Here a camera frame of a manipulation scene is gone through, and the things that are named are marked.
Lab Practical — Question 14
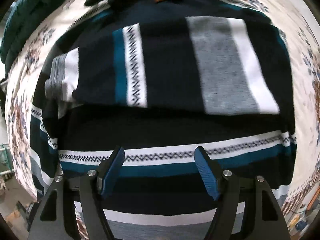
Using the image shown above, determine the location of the striped knit sweater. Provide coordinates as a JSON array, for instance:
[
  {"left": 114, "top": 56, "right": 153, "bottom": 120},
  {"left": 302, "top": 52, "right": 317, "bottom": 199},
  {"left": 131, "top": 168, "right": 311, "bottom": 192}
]
[{"left": 30, "top": 0, "right": 297, "bottom": 239}]

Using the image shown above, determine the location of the floral bed blanket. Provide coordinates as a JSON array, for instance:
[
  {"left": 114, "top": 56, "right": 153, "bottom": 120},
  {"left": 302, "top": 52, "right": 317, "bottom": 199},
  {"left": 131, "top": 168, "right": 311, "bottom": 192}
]
[{"left": 4, "top": 0, "right": 320, "bottom": 240}]

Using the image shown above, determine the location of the folded teal velvet quilt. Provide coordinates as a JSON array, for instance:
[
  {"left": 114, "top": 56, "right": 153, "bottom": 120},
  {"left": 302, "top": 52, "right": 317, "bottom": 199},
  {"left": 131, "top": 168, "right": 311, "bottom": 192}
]
[{"left": 1, "top": 0, "right": 65, "bottom": 73}]

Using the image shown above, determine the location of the teal wire rack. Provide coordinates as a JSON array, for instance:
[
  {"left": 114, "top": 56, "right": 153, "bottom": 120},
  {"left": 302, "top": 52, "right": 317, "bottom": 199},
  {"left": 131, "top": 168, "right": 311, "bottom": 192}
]
[{"left": 0, "top": 144, "right": 14, "bottom": 181}]

